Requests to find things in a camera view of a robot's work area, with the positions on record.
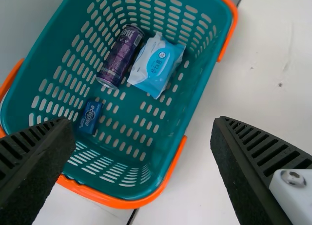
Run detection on small blue gum box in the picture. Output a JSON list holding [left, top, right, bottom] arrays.
[[78, 99, 106, 135]]

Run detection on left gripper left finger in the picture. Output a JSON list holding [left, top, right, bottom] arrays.
[[0, 116, 77, 225]]

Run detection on blue white wet wipes pack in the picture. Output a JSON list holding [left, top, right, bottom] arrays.
[[127, 31, 187, 100]]

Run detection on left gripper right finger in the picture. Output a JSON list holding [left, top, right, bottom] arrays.
[[211, 115, 312, 225]]

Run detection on teal shopping basket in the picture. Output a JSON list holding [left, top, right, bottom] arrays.
[[0, 0, 238, 210]]

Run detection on purple can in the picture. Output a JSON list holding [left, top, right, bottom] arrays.
[[96, 24, 146, 90]]

